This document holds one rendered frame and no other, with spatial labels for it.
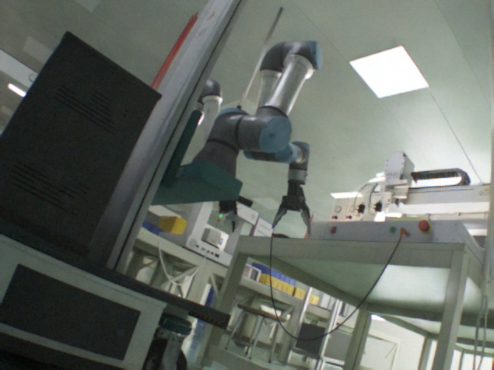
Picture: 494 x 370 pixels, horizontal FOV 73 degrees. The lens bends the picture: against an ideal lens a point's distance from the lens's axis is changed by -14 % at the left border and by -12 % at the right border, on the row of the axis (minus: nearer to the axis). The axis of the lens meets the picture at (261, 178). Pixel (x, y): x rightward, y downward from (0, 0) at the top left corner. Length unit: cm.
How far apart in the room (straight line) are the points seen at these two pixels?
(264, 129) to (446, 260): 75
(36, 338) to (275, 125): 87
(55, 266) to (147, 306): 26
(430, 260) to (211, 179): 79
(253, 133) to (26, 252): 72
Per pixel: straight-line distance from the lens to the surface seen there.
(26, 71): 314
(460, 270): 134
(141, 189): 120
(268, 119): 118
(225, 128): 123
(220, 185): 115
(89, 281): 97
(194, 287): 348
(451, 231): 144
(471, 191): 199
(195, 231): 353
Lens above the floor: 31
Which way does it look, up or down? 21 degrees up
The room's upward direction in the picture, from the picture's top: 19 degrees clockwise
